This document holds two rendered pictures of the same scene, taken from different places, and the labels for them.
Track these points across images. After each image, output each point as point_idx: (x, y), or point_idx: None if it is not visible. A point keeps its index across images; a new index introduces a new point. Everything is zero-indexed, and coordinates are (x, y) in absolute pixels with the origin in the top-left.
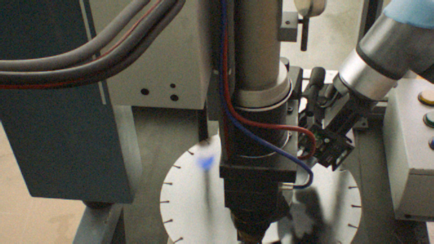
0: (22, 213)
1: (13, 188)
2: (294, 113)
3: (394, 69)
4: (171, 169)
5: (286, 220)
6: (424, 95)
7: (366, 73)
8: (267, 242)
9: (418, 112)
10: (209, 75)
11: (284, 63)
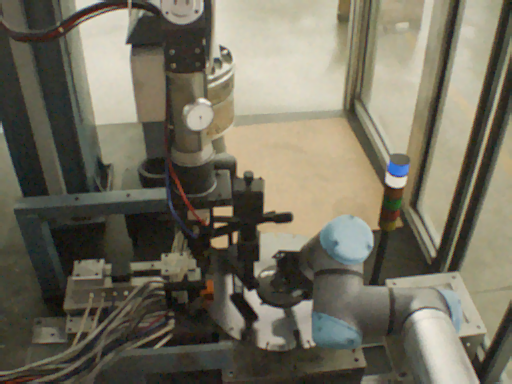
0: (278, 203)
1: (297, 191)
2: (217, 197)
3: (308, 257)
4: (290, 233)
5: (261, 304)
6: None
7: (304, 246)
8: (238, 296)
9: None
10: (161, 118)
11: (245, 174)
